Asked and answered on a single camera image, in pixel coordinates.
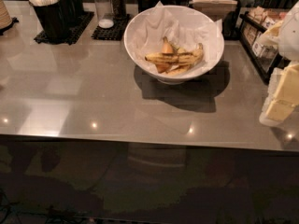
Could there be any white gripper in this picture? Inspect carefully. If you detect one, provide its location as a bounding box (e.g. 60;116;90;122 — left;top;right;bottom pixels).
268;1;299;106

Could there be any black mesh mat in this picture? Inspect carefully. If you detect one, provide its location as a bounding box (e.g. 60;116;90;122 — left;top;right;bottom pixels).
92;15;131;41
34;11;94;45

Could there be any stack of paper cups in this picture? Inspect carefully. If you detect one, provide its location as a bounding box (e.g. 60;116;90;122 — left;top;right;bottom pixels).
0;0;12;29

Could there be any white paper liner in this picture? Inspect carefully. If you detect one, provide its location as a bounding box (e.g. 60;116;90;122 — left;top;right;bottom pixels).
130;1;223;79

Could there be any yellow banana peel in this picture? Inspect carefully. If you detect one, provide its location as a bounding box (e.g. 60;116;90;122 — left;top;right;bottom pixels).
145;36;204;76

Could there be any black cup behind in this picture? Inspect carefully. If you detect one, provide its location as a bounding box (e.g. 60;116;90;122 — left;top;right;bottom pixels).
60;0;83;27

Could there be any glass pepper shaker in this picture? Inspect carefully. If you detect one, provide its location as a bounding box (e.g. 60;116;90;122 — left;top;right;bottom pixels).
111;0;127;20

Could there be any black mesh mat left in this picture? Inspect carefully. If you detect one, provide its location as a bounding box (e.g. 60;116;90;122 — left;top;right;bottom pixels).
34;11;94;45

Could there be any black cup with white spoons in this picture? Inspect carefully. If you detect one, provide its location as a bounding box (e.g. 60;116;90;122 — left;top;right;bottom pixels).
29;0;67;29

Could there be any white ceramic bowl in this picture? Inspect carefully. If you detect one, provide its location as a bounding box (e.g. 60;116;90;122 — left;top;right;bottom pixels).
123;5;225;86

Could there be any brown napkin stack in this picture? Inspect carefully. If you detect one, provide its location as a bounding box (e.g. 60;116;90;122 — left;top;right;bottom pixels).
190;0;238;21

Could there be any black condiment rack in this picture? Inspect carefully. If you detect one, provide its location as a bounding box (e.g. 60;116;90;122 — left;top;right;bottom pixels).
239;7;289;84

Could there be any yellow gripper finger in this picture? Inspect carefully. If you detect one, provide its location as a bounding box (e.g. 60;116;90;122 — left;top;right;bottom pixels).
259;98;295;126

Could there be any glass salt shaker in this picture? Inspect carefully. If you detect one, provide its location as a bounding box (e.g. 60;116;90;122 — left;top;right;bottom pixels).
94;0;114;29

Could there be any black mesh mat right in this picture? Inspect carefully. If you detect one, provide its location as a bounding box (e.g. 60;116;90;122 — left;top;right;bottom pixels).
92;15;131;41

